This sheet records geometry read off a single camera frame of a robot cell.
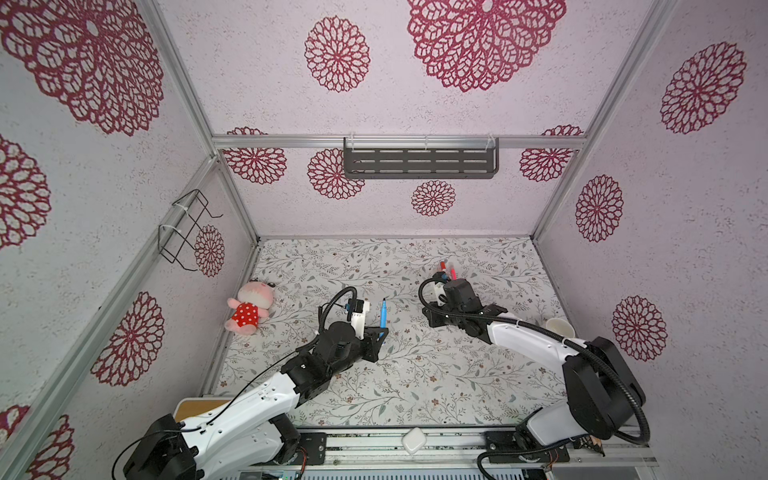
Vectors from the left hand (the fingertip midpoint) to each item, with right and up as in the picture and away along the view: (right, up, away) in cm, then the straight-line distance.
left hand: (385, 335), depth 78 cm
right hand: (+12, +6, +11) cm, 17 cm away
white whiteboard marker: (+22, +18, +35) cm, 45 cm away
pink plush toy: (-42, +6, +17) cm, 45 cm away
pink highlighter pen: (+26, +15, +32) cm, 44 cm away
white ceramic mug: (+52, 0, +10) cm, 53 cm away
